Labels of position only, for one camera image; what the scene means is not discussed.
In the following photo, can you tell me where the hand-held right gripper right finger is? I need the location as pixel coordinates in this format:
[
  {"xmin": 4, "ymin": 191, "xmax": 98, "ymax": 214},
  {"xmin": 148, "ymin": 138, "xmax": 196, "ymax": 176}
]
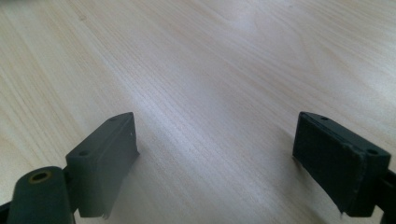
[{"xmin": 291, "ymin": 111, "xmax": 392, "ymax": 218}]

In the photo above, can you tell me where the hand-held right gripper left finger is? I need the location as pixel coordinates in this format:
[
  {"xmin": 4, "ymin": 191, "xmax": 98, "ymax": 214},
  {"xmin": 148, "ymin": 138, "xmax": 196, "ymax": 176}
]
[{"xmin": 64, "ymin": 111, "xmax": 140, "ymax": 219}]

